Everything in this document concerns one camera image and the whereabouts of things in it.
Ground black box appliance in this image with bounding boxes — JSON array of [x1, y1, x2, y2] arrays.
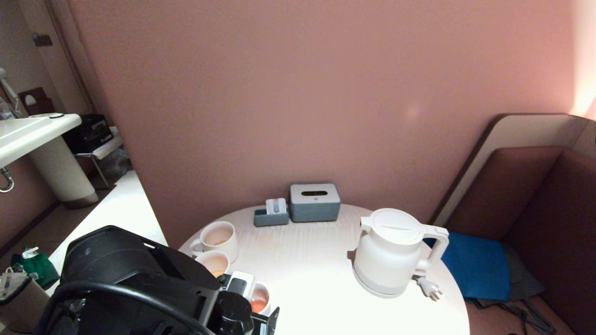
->
[[62, 114, 114, 154]]

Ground white ribbed mug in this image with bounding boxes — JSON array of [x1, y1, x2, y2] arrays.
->
[[190, 221, 239, 263], [196, 250, 230, 278]]

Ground grey plastic bag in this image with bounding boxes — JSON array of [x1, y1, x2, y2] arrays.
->
[[100, 150, 132, 182]]

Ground brown wall holder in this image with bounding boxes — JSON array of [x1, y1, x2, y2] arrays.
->
[[18, 87, 54, 116]]

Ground green bag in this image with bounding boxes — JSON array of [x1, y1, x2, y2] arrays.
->
[[10, 248, 61, 290]]

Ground brown upholstered bench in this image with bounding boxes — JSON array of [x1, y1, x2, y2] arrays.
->
[[442, 147, 596, 335]]

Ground white power plug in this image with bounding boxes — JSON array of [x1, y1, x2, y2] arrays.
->
[[416, 277, 442, 302]]

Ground smooth white handleless cup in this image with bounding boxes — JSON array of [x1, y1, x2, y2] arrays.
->
[[250, 282, 272, 316]]

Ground white ribbed sink pedestal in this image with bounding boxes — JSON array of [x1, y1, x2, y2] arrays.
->
[[27, 136, 99, 209]]

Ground grey blue tissue box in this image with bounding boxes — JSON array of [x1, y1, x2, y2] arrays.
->
[[290, 183, 341, 222]]

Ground white electric kettle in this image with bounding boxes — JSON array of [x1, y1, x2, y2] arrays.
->
[[354, 208, 450, 295]]

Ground white pedestal sink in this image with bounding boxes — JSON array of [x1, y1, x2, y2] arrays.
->
[[0, 114, 82, 168]]

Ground small grey sachet holder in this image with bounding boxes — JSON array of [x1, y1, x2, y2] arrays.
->
[[254, 207, 290, 227]]

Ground white metal-leg rack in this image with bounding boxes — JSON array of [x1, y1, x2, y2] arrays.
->
[[74, 134, 124, 190]]

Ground brown waste bin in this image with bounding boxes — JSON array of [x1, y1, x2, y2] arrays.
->
[[0, 268, 56, 334]]

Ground blue folded cloth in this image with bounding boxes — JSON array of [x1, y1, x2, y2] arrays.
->
[[424, 233, 511, 302]]

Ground grey round kettle base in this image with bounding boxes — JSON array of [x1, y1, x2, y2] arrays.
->
[[353, 268, 420, 299]]

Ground thin dark loose cable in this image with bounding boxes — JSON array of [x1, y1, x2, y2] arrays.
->
[[475, 298, 578, 335]]

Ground chrome sink faucet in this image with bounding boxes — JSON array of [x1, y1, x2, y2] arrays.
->
[[0, 67, 21, 119]]

